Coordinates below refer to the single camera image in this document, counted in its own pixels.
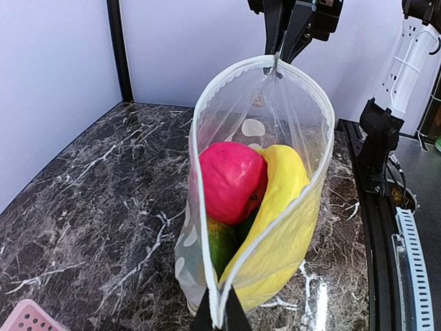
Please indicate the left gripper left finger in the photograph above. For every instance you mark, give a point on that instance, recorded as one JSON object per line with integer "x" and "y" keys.
{"x": 202, "y": 321}

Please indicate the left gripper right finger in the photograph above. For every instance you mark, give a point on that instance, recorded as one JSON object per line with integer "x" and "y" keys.
{"x": 234, "y": 316}

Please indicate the yellow toy banana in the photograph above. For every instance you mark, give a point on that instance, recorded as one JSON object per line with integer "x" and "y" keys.
{"x": 279, "y": 238}

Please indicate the white slotted cable duct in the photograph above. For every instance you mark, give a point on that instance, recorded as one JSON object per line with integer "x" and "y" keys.
{"x": 415, "y": 294}

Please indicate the right black frame post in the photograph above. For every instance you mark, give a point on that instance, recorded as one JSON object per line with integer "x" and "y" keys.
{"x": 118, "y": 45}

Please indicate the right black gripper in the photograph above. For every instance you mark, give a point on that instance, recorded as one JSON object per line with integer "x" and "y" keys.
{"x": 298, "y": 22}

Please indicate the orange green toy mango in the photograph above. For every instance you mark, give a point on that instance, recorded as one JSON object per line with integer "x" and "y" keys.
{"x": 225, "y": 240}

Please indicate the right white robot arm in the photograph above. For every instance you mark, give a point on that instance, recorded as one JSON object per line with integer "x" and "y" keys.
{"x": 383, "y": 115}

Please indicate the pink plastic basket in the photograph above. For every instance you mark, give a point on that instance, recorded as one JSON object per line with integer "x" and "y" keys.
{"x": 28, "y": 315}

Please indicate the black front rail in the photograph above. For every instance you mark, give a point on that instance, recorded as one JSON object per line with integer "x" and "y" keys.
{"x": 391, "y": 304}

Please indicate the red toy fruit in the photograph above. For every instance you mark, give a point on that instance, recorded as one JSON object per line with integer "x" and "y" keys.
{"x": 234, "y": 181}

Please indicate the clear dotted zip bag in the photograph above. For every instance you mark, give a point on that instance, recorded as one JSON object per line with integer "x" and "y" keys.
{"x": 260, "y": 144}

